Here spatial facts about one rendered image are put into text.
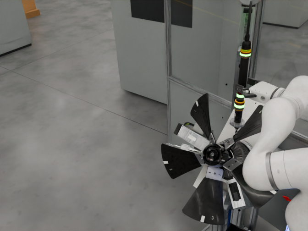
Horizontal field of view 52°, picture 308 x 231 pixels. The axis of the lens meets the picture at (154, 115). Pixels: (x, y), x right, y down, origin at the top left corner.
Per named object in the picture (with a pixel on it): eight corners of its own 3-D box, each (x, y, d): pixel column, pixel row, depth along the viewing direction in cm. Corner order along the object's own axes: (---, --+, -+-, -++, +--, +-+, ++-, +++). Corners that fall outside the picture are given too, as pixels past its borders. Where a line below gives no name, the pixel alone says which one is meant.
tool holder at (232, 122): (230, 116, 155) (232, 99, 149) (244, 118, 153) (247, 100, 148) (228, 126, 147) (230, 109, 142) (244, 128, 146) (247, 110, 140)
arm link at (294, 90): (284, 70, 98) (299, 73, 123) (264, 118, 102) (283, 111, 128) (314, 80, 94) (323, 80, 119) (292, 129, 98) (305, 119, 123)
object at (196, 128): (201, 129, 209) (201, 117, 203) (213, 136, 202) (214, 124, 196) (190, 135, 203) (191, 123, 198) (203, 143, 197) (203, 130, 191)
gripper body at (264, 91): (269, 110, 126) (245, 100, 133) (283, 101, 131) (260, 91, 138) (272, 94, 122) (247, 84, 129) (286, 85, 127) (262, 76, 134)
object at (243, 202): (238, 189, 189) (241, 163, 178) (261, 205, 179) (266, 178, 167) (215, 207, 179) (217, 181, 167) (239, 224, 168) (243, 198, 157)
